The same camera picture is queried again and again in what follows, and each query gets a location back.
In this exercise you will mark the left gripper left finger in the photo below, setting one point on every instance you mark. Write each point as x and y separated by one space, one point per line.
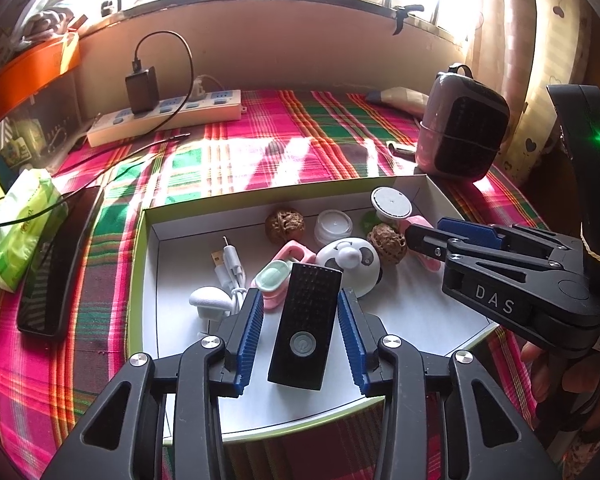
120 435

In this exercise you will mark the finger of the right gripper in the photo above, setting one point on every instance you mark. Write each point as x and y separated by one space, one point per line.
443 247
515 239

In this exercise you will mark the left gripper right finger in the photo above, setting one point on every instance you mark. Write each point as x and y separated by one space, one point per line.
482 435

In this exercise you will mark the pink clip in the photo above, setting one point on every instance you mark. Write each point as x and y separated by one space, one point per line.
411 229

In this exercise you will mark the brown walnut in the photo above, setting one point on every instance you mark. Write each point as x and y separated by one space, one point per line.
283 225
390 245

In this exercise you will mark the white panda dome toy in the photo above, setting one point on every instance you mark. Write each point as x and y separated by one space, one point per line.
356 259

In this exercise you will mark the clear round candle jar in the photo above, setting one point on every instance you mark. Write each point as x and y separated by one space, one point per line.
331 225

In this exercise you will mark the pink case mint insert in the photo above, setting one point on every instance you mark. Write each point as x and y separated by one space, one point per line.
273 279

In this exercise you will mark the black rectangular remote device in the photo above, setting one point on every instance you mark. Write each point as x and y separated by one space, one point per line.
305 327

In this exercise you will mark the person right hand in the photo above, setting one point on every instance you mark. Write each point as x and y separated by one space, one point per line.
582 377

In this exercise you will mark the small silver lighter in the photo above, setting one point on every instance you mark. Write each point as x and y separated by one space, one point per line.
404 151

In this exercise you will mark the pink black portable heater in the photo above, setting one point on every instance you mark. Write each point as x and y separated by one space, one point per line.
463 127

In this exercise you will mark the beige pouch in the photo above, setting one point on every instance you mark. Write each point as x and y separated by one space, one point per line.
410 101

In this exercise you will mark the black smartphone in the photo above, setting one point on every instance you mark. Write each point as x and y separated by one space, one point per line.
50 282

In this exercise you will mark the plaid bed cloth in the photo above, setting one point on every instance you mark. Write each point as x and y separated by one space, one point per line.
283 138

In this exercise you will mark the green white cardboard tray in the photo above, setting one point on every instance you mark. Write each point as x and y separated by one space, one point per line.
190 247

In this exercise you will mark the heart pattern curtain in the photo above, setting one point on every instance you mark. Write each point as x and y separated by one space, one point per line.
519 48

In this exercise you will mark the green tissue pack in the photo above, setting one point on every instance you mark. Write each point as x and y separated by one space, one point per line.
31 205

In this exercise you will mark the white plug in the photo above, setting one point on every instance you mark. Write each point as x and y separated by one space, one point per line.
202 85

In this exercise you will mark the white power strip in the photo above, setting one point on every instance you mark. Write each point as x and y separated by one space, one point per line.
216 106

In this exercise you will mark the black charger adapter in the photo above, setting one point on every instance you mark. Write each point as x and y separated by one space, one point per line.
142 88

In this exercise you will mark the orange tray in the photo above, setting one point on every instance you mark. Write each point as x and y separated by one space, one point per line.
33 70

